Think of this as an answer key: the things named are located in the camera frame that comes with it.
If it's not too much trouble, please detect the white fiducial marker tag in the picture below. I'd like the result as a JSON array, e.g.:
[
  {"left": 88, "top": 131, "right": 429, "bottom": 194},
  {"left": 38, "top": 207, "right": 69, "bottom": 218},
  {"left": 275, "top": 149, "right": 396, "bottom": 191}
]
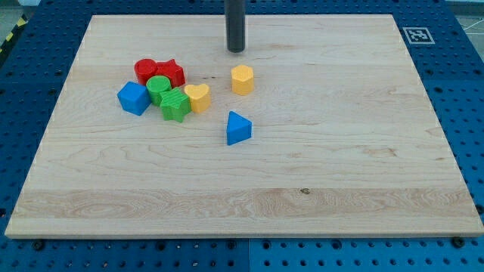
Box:
[{"left": 402, "top": 27, "right": 435, "bottom": 45}]

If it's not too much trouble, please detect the yellow hexagon block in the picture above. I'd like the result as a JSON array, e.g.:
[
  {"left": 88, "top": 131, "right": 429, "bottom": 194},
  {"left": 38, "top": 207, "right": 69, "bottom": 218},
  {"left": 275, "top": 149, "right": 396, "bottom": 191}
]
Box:
[{"left": 231, "top": 65, "right": 254, "bottom": 95}]

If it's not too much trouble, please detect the blue cube block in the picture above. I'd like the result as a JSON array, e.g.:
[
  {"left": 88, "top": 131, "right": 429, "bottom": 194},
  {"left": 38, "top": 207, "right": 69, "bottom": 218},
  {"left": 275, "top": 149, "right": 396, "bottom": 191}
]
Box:
[{"left": 116, "top": 82, "right": 151, "bottom": 116}]

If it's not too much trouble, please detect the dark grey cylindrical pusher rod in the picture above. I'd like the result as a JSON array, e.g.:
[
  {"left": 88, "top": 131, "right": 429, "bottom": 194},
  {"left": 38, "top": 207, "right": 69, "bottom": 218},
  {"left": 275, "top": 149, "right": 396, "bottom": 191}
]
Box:
[{"left": 224, "top": 0, "right": 246, "bottom": 53}]

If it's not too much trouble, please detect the red star block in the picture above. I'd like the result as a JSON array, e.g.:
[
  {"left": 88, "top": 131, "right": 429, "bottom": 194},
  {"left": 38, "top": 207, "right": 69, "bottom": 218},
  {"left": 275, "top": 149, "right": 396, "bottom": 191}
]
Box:
[{"left": 156, "top": 59, "right": 186, "bottom": 88}]

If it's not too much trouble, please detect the blue triangle block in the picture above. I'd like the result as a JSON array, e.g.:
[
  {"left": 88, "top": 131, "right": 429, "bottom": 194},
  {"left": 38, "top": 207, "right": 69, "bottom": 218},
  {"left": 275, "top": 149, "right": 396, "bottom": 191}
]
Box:
[{"left": 226, "top": 111, "right": 252, "bottom": 145}]

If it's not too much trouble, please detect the yellow heart block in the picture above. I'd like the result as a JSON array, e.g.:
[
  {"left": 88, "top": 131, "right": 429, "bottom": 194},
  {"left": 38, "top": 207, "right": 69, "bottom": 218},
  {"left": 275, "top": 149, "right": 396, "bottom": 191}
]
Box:
[{"left": 185, "top": 84, "right": 211, "bottom": 113}]

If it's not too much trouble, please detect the light wooden board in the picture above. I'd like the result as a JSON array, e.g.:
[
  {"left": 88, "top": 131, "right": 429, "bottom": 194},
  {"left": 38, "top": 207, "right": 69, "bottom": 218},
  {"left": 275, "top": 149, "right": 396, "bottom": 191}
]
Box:
[{"left": 5, "top": 14, "right": 483, "bottom": 239}]

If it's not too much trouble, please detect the green cylinder block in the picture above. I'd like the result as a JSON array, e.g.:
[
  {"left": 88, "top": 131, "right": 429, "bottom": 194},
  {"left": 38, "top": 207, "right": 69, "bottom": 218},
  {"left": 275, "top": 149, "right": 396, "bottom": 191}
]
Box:
[{"left": 146, "top": 76, "right": 172, "bottom": 107}]

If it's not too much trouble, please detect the green star block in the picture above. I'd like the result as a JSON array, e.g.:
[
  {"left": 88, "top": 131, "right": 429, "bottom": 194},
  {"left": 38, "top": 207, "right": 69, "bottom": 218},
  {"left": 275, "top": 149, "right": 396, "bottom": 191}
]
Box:
[{"left": 160, "top": 88, "right": 191, "bottom": 122}]

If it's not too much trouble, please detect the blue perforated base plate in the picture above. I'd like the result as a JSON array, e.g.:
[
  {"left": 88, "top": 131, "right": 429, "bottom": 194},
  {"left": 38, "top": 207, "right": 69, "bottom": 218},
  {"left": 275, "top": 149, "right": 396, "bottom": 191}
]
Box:
[{"left": 1, "top": 0, "right": 483, "bottom": 271}]

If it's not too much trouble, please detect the red cylinder block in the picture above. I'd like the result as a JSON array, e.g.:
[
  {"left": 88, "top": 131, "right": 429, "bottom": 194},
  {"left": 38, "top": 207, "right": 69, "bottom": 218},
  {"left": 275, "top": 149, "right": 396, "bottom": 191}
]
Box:
[{"left": 134, "top": 58, "right": 157, "bottom": 85}]

